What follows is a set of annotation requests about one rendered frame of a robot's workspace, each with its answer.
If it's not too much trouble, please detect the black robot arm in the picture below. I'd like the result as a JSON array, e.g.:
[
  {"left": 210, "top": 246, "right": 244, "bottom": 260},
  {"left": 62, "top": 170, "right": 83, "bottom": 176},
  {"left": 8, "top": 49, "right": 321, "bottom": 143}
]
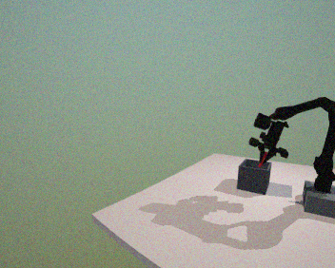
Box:
[{"left": 253, "top": 97, "right": 335, "bottom": 194}]

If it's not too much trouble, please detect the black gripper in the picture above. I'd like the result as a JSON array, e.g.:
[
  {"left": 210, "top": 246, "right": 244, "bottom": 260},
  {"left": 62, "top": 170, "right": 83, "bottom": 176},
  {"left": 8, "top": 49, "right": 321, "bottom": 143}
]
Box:
[{"left": 248, "top": 131, "right": 288, "bottom": 164}]

